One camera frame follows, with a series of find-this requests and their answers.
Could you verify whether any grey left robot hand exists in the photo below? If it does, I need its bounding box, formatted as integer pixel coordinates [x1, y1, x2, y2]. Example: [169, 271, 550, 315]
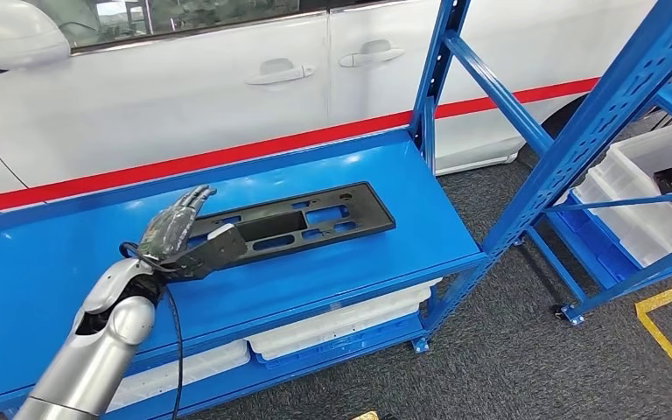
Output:
[137, 185, 218, 262]

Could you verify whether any black plastic plate bracket part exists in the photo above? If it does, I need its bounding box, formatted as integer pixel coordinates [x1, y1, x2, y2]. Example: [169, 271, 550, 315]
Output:
[187, 181, 397, 270]

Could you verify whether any white car with red stripe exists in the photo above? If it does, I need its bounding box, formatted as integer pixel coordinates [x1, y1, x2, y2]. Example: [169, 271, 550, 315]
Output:
[0, 0, 672, 219]

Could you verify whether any white plastic bin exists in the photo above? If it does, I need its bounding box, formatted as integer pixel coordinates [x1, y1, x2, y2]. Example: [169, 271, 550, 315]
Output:
[253, 301, 424, 361]
[107, 353, 251, 414]
[573, 168, 672, 268]
[605, 122, 672, 193]
[248, 290, 433, 354]
[121, 339, 250, 384]
[246, 277, 443, 343]

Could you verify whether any white car side mirror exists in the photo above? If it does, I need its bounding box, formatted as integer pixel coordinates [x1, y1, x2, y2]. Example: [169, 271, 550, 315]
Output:
[0, 0, 73, 74]

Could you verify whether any white car door handle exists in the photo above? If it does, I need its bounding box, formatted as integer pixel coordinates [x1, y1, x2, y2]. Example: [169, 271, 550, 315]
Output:
[246, 58, 317, 87]
[339, 38, 405, 68]

